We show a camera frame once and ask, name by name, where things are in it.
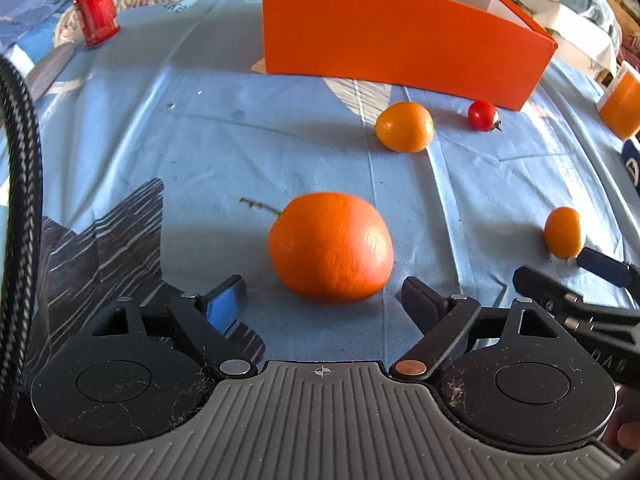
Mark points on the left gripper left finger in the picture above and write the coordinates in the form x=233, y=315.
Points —
x=205, y=319

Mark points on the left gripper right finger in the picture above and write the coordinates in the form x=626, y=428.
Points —
x=445, y=323

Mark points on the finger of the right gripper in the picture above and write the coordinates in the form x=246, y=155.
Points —
x=620, y=273
x=563, y=302

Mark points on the small orange fruit right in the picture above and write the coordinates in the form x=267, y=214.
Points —
x=563, y=234

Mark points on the small orange fruit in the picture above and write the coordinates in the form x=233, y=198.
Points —
x=563, y=234
x=405, y=127

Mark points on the blue patterned tablecloth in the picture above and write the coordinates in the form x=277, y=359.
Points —
x=150, y=141

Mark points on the large orange tomato lower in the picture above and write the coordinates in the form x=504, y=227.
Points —
x=330, y=247

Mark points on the orange lidded plastic container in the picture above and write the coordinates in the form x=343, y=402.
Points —
x=619, y=107

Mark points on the red cherry tomato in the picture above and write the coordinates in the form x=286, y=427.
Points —
x=484, y=116

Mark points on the orange cardboard box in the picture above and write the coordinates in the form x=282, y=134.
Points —
x=487, y=50

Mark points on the red soda can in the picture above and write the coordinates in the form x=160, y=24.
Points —
x=98, y=20

